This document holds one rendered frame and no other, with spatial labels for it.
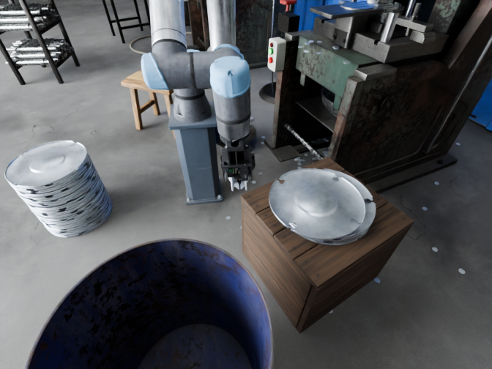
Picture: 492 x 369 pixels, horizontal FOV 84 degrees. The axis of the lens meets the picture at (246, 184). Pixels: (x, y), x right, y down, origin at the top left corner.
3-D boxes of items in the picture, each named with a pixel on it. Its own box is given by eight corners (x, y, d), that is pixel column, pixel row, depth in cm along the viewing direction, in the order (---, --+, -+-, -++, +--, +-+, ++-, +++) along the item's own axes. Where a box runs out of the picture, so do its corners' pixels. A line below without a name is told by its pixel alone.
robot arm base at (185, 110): (173, 124, 105) (168, 99, 98) (175, 105, 116) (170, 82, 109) (211, 121, 107) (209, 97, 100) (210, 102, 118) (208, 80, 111)
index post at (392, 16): (384, 42, 96) (394, 11, 90) (378, 40, 98) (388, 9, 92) (390, 42, 97) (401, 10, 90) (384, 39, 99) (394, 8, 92)
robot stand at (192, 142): (186, 205, 135) (168, 127, 104) (187, 180, 148) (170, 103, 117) (223, 201, 137) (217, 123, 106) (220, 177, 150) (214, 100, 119)
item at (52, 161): (45, 195, 97) (43, 194, 96) (-13, 176, 104) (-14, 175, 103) (102, 149, 116) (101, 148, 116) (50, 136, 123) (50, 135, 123)
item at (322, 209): (335, 259, 69) (336, 258, 69) (250, 203, 83) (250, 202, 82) (380, 197, 85) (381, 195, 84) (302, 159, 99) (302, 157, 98)
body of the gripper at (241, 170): (222, 184, 67) (217, 146, 58) (223, 160, 73) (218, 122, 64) (253, 182, 67) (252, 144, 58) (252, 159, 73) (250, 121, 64)
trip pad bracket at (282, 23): (285, 59, 135) (289, 14, 122) (275, 53, 142) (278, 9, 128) (295, 58, 137) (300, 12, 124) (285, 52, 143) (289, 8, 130)
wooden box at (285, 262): (299, 334, 92) (318, 287, 68) (241, 251, 116) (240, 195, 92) (377, 276, 108) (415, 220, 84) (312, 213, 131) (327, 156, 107)
